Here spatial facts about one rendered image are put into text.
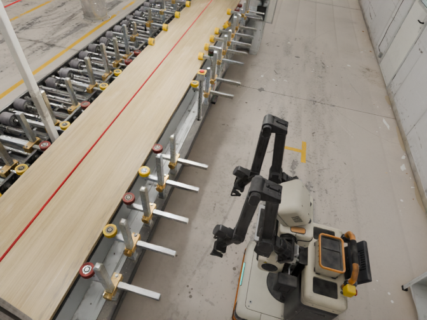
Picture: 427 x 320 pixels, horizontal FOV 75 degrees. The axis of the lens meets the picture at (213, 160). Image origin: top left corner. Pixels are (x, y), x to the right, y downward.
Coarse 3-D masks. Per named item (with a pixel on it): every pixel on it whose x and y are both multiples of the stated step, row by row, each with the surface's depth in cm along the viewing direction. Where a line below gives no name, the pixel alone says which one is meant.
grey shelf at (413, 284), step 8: (424, 272) 230; (416, 280) 237; (424, 280) 237; (416, 288) 240; (424, 288) 240; (416, 296) 235; (424, 296) 236; (416, 304) 231; (424, 304) 231; (424, 312) 227
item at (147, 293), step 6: (96, 276) 159; (120, 282) 158; (120, 288) 157; (126, 288) 156; (132, 288) 156; (138, 288) 156; (138, 294) 156; (144, 294) 155; (150, 294) 155; (156, 294) 155
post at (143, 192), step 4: (140, 188) 167; (144, 188) 167; (140, 192) 168; (144, 192) 167; (140, 196) 171; (144, 196) 170; (148, 196) 175; (144, 200) 173; (148, 200) 177; (144, 204) 177; (148, 204) 179; (144, 208) 180; (148, 208) 181; (144, 212) 184; (148, 212) 183; (148, 216) 186; (148, 224) 194
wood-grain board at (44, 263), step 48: (192, 0) 452; (192, 48) 339; (144, 96) 265; (96, 144) 217; (144, 144) 222; (48, 192) 184; (96, 192) 187; (0, 240) 160; (48, 240) 162; (96, 240) 165; (0, 288) 143; (48, 288) 145
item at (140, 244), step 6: (114, 240) 175; (120, 240) 173; (138, 240) 173; (138, 246) 173; (144, 246) 171; (150, 246) 171; (156, 246) 172; (156, 252) 172; (162, 252) 170; (168, 252) 170; (174, 252) 170
